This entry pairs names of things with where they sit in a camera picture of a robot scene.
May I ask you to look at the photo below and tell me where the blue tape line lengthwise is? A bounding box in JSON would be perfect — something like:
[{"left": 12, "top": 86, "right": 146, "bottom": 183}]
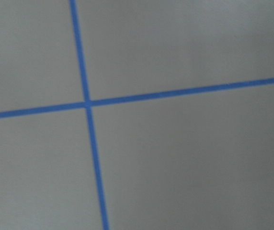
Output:
[{"left": 69, "top": 0, "right": 110, "bottom": 230}]

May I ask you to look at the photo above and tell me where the blue tape line crosswise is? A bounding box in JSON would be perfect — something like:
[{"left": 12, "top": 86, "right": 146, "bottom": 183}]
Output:
[{"left": 0, "top": 78, "right": 274, "bottom": 119}]

